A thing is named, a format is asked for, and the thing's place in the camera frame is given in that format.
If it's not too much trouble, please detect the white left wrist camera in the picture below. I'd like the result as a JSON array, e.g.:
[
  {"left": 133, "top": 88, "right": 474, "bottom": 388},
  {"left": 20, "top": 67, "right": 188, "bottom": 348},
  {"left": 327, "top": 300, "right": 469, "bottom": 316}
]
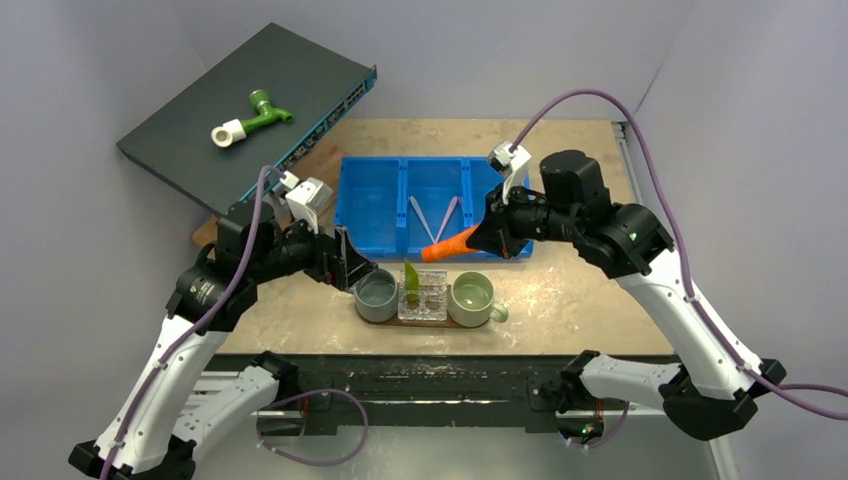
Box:
[{"left": 279, "top": 171, "right": 334, "bottom": 233}]

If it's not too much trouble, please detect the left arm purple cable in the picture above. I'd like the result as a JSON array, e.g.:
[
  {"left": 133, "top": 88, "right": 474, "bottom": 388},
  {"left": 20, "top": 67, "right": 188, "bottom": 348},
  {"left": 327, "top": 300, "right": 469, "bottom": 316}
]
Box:
[{"left": 97, "top": 165, "right": 370, "bottom": 480}]

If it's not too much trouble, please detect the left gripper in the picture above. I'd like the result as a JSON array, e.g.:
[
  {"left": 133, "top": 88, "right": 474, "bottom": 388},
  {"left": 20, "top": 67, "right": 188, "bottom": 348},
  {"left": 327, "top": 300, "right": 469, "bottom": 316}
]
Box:
[{"left": 249, "top": 205, "right": 376, "bottom": 289}]

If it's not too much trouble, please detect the brown oval wooden tray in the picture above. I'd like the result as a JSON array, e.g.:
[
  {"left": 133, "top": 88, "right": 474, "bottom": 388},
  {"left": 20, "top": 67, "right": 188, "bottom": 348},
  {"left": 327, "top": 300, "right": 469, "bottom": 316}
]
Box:
[{"left": 357, "top": 313, "right": 482, "bottom": 330}]

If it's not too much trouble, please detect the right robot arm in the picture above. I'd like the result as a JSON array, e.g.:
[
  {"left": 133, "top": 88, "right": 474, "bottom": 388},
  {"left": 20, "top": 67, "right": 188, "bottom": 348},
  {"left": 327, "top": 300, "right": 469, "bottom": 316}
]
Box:
[{"left": 466, "top": 144, "right": 786, "bottom": 441}]

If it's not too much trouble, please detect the green white pipe fitting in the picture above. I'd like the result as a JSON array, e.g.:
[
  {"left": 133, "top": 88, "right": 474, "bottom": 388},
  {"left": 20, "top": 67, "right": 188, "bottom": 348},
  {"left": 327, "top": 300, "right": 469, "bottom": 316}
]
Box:
[{"left": 210, "top": 90, "right": 293, "bottom": 148}]

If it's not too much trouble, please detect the dark network switch box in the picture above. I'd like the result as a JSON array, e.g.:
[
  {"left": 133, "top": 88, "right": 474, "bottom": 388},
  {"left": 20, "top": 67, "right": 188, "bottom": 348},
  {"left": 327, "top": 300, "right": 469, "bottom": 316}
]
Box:
[{"left": 117, "top": 23, "right": 377, "bottom": 215}]

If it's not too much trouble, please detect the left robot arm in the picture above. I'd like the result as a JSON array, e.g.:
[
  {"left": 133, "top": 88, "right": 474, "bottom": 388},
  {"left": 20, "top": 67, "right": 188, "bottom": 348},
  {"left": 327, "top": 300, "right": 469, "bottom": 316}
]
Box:
[{"left": 69, "top": 200, "right": 376, "bottom": 479}]

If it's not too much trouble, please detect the clear plastic blister pack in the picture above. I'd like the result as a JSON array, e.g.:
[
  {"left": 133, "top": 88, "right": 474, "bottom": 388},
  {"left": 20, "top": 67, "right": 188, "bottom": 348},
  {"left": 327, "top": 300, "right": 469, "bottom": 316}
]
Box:
[{"left": 397, "top": 270, "right": 448, "bottom": 321}]

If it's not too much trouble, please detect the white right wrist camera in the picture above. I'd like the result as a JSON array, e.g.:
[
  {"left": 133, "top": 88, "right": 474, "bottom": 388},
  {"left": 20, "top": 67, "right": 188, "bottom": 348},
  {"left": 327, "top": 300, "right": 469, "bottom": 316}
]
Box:
[{"left": 487, "top": 141, "right": 532, "bottom": 205}]

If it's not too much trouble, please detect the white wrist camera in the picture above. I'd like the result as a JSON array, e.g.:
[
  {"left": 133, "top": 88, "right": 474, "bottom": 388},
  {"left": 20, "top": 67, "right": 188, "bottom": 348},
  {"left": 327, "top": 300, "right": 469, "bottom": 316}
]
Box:
[
  {"left": 487, "top": 141, "right": 532, "bottom": 205},
  {"left": 279, "top": 171, "right": 334, "bottom": 233}
]

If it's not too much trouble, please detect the grey mug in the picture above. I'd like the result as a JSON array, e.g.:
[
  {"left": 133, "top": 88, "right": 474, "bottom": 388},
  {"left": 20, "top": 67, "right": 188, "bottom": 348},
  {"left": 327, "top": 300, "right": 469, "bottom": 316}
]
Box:
[{"left": 353, "top": 269, "right": 399, "bottom": 323}]

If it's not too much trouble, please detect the pink toothbrush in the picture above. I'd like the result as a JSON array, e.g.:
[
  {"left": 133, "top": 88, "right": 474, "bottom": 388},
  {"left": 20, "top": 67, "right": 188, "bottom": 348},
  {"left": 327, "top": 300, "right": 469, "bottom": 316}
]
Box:
[{"left": 435, "top": 196, "right": 460, "bottom": 242}]

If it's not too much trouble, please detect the green toothpaste tube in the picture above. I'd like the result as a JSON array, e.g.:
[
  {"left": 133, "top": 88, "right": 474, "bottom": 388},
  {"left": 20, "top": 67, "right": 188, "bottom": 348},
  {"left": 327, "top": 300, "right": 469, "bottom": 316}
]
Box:
[{"left": 404, "top": 259, "right": 420, "bottom": 302}]

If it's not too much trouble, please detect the white toothbrush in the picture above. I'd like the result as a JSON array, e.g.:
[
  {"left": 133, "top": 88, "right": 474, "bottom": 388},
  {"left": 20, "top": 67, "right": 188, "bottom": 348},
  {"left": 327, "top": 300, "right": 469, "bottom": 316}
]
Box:
[{"left": 409, "top": 196, "right": 435, "bottom": 243}]

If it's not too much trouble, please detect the light green mug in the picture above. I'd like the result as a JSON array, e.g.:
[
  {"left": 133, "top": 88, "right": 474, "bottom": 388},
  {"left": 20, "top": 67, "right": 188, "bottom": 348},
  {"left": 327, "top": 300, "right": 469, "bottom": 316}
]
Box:
[{"left": 447, "top": 271, "right": 509, "bottom": 328}]

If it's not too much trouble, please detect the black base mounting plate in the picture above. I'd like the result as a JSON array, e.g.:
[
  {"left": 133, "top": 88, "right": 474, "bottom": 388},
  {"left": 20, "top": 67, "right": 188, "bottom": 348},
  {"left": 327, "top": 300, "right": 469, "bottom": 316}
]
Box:
[{"left": 218, "top": 354, "right": 684, "bottom": 437}]

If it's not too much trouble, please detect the blue divided plastic bin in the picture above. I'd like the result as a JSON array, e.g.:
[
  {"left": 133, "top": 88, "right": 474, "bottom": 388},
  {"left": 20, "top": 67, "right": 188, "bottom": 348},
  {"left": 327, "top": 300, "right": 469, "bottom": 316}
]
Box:
[{"left": 335, "top": 156, "right": 502, "bottom": 261}]

